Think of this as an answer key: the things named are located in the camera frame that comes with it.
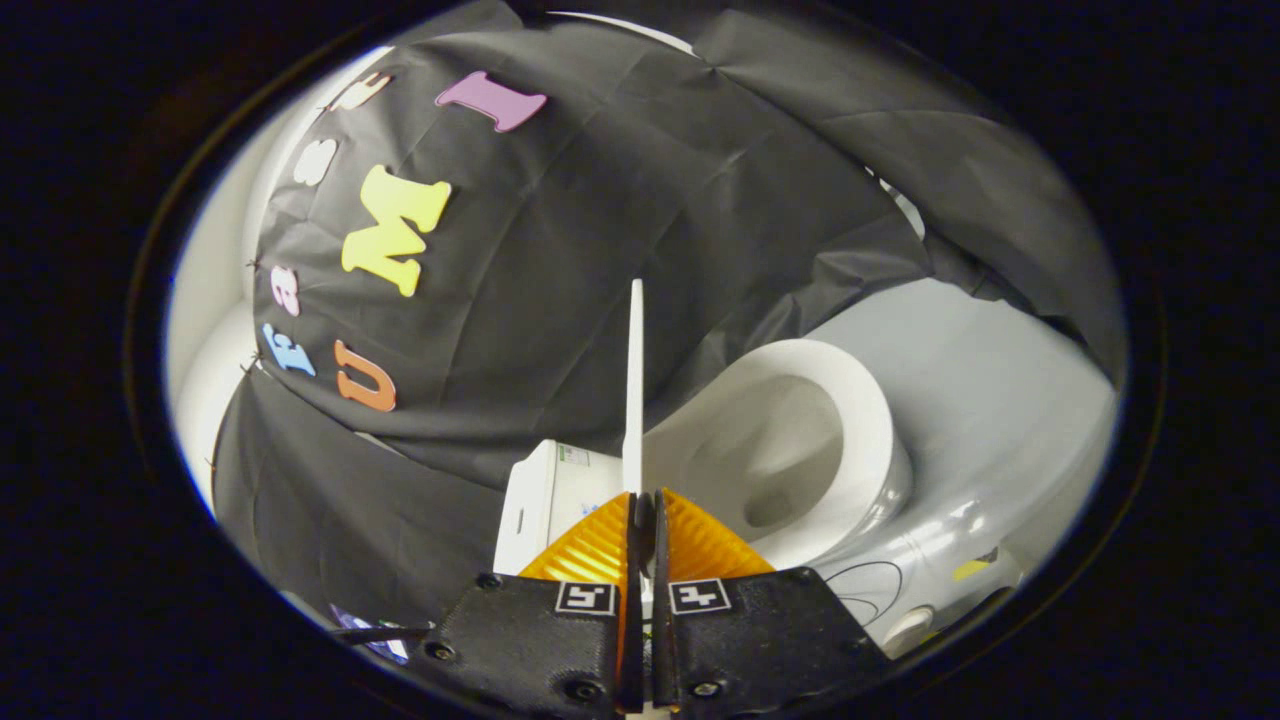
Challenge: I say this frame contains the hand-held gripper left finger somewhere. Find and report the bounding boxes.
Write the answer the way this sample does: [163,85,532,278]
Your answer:
[420,490,646,716]

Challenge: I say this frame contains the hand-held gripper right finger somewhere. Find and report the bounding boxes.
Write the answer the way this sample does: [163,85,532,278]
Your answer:
[652,488,896,716]

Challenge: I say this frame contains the small white round object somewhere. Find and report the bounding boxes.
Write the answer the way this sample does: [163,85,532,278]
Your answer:
[885,605,941,656]

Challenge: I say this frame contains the black backdrop cloth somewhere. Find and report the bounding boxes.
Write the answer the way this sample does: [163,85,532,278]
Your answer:
[210,0,1126,641]

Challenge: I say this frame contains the thin black cables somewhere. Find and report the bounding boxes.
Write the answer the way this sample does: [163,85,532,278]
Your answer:
[825,560,906,626]

